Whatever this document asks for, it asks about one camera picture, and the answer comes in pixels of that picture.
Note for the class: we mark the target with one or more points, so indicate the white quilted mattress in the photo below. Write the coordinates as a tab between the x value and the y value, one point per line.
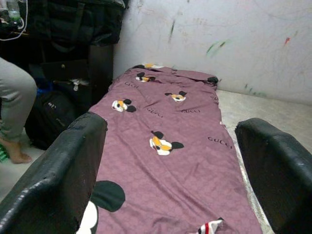
256	107

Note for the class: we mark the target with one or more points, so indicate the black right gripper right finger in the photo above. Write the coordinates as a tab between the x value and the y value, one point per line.
280	175

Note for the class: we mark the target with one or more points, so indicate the person leg grey trousers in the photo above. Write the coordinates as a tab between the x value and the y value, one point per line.
14	97

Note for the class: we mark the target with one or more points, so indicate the green floor mat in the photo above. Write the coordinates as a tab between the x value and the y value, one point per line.
3	153

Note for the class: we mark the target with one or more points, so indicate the black duffel bag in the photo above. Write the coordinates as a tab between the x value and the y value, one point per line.
73	19

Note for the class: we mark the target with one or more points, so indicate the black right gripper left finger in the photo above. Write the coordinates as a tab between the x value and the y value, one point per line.
53	190

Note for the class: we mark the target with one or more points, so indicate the black backpack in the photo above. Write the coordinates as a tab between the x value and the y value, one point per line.
51	114

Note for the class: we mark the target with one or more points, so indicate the dark wooden nightstand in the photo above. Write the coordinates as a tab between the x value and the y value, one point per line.
100	68

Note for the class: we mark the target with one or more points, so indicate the white crumpled cloth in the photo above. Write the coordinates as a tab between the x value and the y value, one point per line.
79	84

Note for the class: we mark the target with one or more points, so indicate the mauve cartoon print blanket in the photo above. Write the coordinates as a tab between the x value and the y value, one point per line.
170	122

